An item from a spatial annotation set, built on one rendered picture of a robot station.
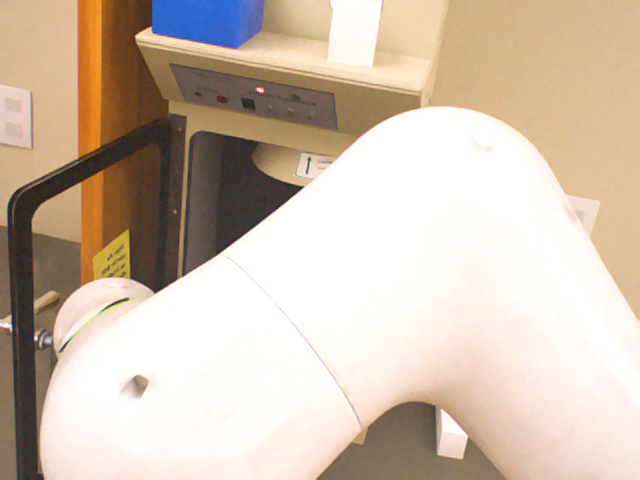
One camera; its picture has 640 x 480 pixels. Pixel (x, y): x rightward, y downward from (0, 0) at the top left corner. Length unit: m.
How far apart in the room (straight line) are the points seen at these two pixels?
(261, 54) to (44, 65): 0.80
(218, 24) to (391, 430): 0.67
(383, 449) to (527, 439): 0.88
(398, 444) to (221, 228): 0.42
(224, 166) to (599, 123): 0.62
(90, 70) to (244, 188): 0.36
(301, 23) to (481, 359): 0.71
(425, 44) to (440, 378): 0.67
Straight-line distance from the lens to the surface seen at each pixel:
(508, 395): 0.42
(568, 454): 0.44
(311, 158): 1.14
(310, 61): 0.97
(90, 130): 1.10
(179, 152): 1.16
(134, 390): 0.38
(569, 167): 1.54
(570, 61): 1.49
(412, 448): 1.32
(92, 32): 1.06
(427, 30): 1.04
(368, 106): 0.99
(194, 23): 0.99
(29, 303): 0.95
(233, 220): 1.35
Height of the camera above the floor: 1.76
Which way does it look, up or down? 27 degrees down
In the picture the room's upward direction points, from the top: 8 degrees clockwise
